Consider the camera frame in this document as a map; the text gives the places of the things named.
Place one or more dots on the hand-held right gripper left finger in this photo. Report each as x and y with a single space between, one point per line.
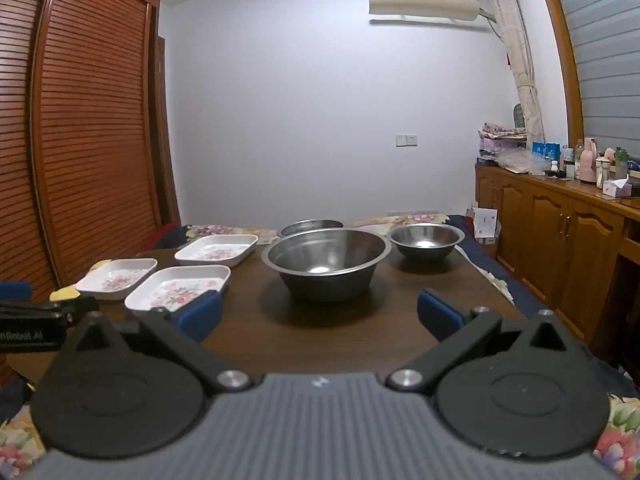
200 316

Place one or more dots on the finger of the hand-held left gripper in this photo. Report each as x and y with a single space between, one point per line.
15 291
82 304

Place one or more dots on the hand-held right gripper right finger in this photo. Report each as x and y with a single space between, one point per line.
440 312

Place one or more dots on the white floral plate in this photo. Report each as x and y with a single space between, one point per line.
112 280
215 250
170 290

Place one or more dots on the medium steel bowl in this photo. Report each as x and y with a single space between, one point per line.
425 240

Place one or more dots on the large steel bowl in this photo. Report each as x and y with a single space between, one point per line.
325 255

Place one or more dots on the small steel bowl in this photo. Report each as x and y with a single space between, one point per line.
307 226

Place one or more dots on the yellow cloth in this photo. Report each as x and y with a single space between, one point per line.
65 295

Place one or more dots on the dark red-edged blanket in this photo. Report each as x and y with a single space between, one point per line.
167 237

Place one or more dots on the floral blanket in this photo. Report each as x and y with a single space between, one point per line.
415 219

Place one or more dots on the white paper bag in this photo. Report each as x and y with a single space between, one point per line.
486 222

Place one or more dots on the wooden cabinet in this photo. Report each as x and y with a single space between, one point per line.
550 230

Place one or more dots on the clear plastic bags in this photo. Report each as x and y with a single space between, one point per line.
520 162

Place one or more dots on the blue boxes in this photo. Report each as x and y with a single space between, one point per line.
546 150

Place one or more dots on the wooden louvred wardrobe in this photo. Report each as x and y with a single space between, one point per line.
90 110

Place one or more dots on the pink thermos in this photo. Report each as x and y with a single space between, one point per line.
586 160

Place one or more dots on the grey fan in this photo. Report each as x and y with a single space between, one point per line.
518 115

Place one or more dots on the white tissue box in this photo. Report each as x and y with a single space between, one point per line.
617 187

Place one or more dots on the beige patterned curtain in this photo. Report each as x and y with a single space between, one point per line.
520 60

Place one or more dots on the grey window blind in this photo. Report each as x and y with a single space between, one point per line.
610 60

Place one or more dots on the white light switch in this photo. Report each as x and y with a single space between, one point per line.
406 140

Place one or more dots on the wooden window frame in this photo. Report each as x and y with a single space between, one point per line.
565 60

